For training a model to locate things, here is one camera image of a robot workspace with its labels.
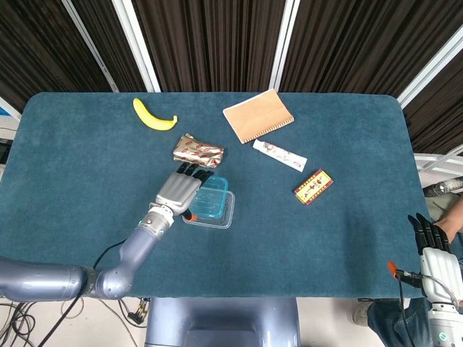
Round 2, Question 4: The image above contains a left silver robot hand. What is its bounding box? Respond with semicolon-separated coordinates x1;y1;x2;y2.
155;162;215;221

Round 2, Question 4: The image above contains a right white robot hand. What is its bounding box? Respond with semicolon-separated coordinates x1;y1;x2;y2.
387;212;463;304

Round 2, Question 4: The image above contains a person's bare forearm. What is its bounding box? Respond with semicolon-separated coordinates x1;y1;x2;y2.
432;202;463;240

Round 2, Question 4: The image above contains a clear plastic container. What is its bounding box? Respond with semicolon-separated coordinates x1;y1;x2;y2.
182;189;236;230

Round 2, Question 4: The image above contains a gold foil snack packet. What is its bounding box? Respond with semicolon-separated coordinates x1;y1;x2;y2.
172;133;225;169

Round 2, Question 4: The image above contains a blue jeans leg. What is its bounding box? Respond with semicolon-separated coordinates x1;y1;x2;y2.
367;296;432;347

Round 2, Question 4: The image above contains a yellow banana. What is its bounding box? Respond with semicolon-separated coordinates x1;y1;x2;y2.
132;98;179;131

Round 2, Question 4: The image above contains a grey worn shoe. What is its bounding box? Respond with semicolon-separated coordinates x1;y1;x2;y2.
352;301;374;327

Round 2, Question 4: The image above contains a tan spiral notebook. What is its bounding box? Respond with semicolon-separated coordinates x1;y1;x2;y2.
222;88;295;145

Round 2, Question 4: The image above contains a white squeeze tube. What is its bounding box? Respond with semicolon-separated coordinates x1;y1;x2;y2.
252;139;308;174

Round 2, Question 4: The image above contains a teal table cloth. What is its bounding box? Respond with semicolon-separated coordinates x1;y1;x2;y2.
0;91;426;299

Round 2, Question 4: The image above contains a yellow and black plug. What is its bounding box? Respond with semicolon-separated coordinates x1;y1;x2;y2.
127;297;150;325

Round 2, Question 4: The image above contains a red and yellow small box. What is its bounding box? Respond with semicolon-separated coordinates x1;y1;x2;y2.
294;168;334;207

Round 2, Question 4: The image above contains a blue-grey robot torso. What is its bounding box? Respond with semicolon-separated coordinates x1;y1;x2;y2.
144;296;301;347

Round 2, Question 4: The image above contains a dark brown pleated curtain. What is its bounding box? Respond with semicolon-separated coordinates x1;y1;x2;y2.
0;0;463;155

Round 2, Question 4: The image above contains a black right hand cable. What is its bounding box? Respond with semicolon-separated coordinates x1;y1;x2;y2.
397;276;415;347

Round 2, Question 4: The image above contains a silver corrugated hose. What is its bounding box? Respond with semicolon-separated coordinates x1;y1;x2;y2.
425;176;463;198

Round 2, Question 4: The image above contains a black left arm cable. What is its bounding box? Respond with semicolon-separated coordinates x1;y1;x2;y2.
38;238;127;347

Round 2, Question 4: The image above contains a white metal floor frame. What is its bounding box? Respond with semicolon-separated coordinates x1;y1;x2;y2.
414;144;463;178

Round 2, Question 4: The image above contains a wide white frame post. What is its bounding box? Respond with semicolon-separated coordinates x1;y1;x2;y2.
111;0;162;93

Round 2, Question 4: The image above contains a thin white frame post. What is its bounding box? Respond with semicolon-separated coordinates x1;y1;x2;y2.
61;0;120;93

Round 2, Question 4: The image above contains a slanted white frame post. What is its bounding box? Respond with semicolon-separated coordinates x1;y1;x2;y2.
396;34;463;108

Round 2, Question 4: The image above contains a black floor cable tangle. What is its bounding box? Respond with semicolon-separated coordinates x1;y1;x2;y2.
0;299;39;347

